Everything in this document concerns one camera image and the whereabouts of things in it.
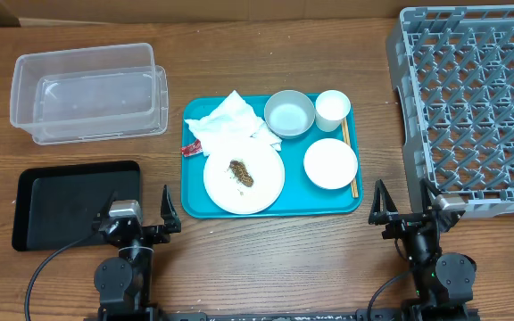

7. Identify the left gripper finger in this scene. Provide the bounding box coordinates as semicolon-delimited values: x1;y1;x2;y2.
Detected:
91;190;118;230
160;185;181;234

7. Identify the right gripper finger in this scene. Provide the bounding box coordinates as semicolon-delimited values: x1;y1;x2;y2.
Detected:
419;177;441;214
369;179;399;225

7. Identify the small white plate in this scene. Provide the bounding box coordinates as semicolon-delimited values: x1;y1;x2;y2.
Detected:
303;138;359;190

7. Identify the wooden chopstick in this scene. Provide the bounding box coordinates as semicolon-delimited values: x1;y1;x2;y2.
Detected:
341;118;359;199

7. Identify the white cup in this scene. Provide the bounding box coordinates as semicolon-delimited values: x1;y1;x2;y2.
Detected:
314;90;352;132

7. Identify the grey bowl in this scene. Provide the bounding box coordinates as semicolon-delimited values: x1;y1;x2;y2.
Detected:
264;90;315;139

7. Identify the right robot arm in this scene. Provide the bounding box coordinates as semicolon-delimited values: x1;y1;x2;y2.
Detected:
367;178;480;321

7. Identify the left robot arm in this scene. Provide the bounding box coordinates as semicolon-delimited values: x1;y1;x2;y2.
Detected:
92;187;181;321

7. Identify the grey dishwasher rack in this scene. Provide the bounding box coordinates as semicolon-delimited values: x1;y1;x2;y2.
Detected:
385;4;514;218

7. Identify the black plastic tray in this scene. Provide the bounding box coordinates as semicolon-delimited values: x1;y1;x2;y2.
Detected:
12;160;142;251

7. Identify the red sauce packet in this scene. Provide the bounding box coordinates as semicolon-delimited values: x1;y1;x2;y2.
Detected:
180;139;203;157

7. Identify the teal serving tray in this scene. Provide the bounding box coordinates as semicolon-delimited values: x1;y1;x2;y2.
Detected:
180;95;363;219

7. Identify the brown food scrap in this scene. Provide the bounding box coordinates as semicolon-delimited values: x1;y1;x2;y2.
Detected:
229;160;254;187

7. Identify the large white plate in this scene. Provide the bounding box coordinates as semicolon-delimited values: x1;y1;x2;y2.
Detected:
203;137;286;215

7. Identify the crumpled white paper napkin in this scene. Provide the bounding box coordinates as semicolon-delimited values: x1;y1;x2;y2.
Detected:
185;90;282;156

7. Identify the clear plastic storage bin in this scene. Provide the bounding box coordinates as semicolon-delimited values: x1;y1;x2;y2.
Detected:
10;43;160;141

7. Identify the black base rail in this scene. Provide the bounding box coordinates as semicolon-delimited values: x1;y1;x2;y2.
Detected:
82;307;481;321

